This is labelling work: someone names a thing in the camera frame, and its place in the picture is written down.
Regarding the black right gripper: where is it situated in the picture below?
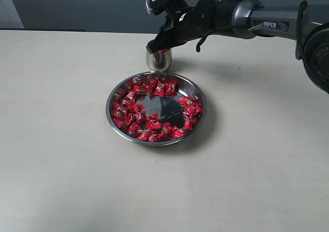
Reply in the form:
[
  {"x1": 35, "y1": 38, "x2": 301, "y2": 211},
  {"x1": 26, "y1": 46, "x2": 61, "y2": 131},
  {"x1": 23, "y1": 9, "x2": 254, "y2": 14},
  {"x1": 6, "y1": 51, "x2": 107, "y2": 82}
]
[{"x1": 146, "y1": 0, "x2": 213, "y2": 54}]

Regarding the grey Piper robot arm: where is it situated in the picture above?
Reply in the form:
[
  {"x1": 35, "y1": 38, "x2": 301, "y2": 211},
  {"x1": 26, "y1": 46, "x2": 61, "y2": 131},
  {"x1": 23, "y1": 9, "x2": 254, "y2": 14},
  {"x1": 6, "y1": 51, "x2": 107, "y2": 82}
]
[{"x1": 146, "y1": 0, "x2": 328, "y2": 92}]

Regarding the small steel cup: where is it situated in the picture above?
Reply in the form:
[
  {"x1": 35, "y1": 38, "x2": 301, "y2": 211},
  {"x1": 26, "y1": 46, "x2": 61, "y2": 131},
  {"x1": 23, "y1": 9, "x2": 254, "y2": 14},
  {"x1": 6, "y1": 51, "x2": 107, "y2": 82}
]
[{"x1": 146, "y1": 49, "x2": 172, "y2": 72}]

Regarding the round steel plate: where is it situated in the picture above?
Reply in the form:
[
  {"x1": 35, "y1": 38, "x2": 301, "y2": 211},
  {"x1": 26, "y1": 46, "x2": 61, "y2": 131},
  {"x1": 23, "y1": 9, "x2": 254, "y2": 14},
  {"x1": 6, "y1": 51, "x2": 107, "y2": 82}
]
[{"x1": 106, "y1": 72, "x2": 207, "y2": 147}]

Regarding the red wrapped candy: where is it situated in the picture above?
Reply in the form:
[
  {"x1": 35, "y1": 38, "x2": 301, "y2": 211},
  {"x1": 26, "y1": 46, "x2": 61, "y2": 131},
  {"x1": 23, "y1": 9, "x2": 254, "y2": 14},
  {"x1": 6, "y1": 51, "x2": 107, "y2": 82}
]
[
  {"x1": 160, "y1": 123, "x2": 173, "y2": 135},
  {"x1": 132, "y1": 84, "x2": 146, "y2": 95},
  {"x1": 113, "y1": 117, "x2": 127, "y2": 129},
  {"x1": 153, "y1": 81, "x2": 166, "y2": 97},
  {"x1": 164, "y1": 81, "x2": 177, "y2": 96},
  {"x1": 183, "y1": 117, "x2": 197, "y2": 131},
  {"x1": 124, "y1": 91, "x2": 137, "y2": 102},
  {"x1": 178, "y1": 96, "x2": 196, "y2": 108}
]

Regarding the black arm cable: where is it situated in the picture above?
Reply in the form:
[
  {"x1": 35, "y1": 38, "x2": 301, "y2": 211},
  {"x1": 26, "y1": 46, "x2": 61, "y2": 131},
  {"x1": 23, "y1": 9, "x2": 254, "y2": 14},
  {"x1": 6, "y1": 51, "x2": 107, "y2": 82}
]
[{"x1": 195, "y1": 0, "x2": 308, "y2": 60}]

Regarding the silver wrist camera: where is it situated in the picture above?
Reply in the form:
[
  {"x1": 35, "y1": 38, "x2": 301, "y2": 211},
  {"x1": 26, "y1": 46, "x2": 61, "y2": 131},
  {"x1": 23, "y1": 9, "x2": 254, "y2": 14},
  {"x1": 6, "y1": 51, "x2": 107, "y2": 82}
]
[{"x1": 145, "y1": 0, "x2": 188, "y2": 15}]

